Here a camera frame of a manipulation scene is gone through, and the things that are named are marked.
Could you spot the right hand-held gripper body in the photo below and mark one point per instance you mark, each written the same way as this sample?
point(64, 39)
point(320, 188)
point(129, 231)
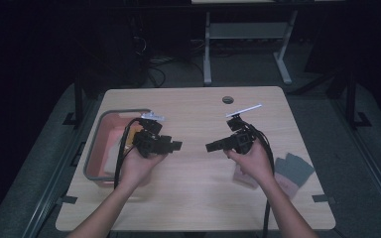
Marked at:
point(243, 135)

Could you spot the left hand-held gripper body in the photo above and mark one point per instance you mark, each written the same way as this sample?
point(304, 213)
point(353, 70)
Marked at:
point(150, 142)

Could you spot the pink and grey glove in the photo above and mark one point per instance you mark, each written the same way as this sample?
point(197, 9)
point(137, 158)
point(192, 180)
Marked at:
point(243, 178)
point(294, 173)

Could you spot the plain white glove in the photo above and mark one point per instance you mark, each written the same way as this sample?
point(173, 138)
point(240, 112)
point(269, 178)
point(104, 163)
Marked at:
point(111, 158)

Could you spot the pink bin with grey rim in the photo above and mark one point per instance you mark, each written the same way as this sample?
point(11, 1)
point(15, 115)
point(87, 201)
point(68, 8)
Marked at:
point(102, 145)

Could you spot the person's left hand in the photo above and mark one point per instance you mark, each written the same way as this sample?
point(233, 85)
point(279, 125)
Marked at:
point(139, 168)

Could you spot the person's right hand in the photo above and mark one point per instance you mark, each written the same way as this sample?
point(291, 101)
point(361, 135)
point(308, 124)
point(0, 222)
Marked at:
point(251, 165)

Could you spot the black metal stand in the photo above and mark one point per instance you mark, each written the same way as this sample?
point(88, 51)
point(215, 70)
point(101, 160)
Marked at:
point(78, 99)
point(352, 99)

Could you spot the grey tape strip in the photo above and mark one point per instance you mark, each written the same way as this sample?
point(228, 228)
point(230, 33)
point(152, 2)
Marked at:
point(323, 199)
point(66, 200)

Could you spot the white desk frame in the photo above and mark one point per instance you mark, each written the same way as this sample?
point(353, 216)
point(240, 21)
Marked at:
point(244, 29)

